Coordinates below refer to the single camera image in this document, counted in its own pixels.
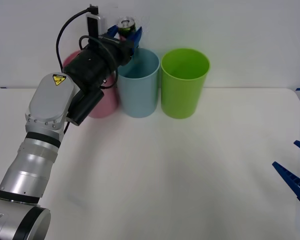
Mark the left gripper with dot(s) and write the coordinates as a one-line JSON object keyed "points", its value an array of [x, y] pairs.
{"points": [[121, 51]]}

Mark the silver drink can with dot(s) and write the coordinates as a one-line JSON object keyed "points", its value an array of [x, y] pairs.
{"points": [[126, 26]]}

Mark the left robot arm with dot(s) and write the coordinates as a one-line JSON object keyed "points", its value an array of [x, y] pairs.
{"points": [[47, 100]]}

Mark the pale blue plastic bin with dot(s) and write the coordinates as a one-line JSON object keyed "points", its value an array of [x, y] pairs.
{"points": [[137, 97]]}

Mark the pink plastic bin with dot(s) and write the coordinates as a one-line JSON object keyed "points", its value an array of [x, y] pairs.
{"points": [[105, 105]]}

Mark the green plastic bin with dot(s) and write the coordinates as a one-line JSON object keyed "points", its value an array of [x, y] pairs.
{"points": [[182, 97]]}

